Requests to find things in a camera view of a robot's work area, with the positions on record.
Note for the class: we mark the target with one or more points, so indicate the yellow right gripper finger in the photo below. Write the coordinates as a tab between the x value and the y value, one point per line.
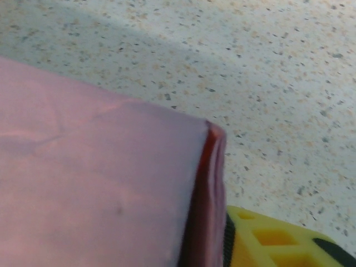
278	244

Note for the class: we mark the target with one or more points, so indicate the pink paper box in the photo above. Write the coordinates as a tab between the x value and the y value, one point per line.
97	167

